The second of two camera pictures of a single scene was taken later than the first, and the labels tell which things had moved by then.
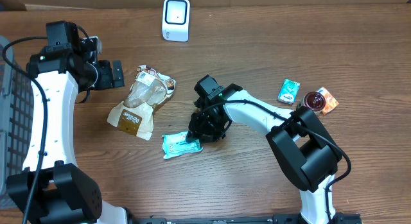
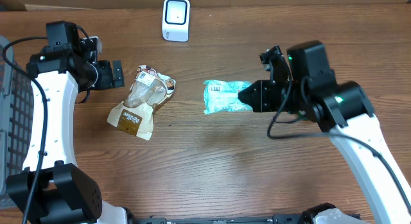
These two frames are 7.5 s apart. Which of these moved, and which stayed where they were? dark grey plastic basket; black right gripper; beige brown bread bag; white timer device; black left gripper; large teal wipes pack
Moved: black right gripper; large teal wipes pack
Stayed: dark grey plastic basket; white timer device; beige brown bread bag; black left gripper
